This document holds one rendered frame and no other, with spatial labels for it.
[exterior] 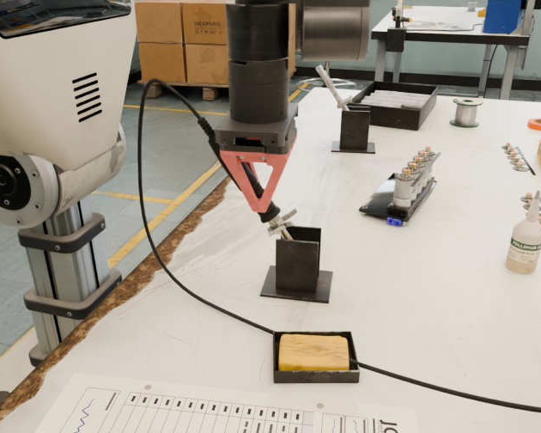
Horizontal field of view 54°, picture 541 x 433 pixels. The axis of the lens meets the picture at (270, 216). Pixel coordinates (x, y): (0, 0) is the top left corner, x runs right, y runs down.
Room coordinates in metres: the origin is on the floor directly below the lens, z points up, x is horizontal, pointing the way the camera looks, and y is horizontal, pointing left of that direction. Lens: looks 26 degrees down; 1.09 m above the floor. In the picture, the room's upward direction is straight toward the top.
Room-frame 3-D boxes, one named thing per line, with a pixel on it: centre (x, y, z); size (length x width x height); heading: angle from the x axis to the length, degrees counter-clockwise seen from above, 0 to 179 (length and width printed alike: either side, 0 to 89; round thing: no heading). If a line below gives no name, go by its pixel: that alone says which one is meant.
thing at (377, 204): (0.73, -0.20, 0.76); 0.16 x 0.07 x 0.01; 151
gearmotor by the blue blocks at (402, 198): (0.68, -0.18, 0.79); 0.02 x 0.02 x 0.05
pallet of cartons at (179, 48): (4.68, 0.43, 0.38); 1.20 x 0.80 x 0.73; 79
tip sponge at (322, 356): (0.38, -0.04, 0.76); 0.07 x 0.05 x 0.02; 90
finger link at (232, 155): (0.51, 0.01, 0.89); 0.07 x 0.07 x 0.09; 80
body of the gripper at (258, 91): (0.51, 0.01, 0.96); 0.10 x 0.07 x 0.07; 170
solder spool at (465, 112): (1.14, -0.42, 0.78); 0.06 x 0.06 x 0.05
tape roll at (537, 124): (1.11, -0.58, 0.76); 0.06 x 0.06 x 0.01
